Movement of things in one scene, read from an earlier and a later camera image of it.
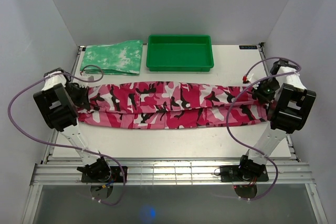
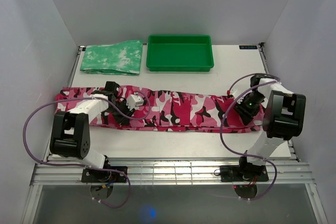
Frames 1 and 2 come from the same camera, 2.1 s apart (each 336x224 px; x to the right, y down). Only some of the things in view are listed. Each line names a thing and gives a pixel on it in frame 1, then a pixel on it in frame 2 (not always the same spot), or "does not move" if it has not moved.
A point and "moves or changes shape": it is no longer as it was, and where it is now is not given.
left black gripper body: [77, 93] -> [124, 108]
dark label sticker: [248, 47] does not move
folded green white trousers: [122, 58] does not move
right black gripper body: [266, 89] -> [250, 105]
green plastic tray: [179, 53] does not move
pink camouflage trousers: [171, 105] moves or changes shape
